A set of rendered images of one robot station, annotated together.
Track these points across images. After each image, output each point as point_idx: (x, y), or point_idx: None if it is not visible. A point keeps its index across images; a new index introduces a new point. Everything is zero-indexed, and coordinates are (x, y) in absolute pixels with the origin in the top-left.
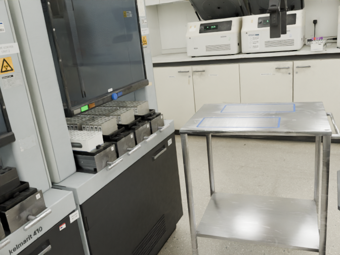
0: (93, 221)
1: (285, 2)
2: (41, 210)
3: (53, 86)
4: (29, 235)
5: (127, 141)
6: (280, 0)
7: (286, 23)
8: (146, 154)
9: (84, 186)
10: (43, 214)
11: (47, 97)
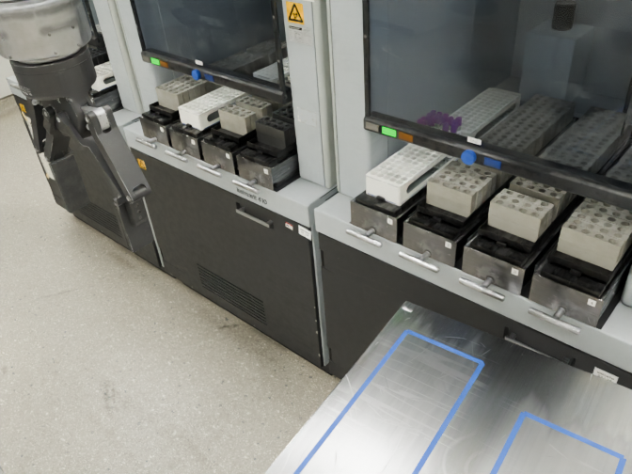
0: (332, 266)
1: (107, 176)
2: (267, 186)
3: (355, 70)
4: (254, 195)
5: (431, 243)
6: (51, 145)
7: (122, 228)
8: (486, 309)
9: (324, 218)
10: (249, 188)
11: (342, 80)
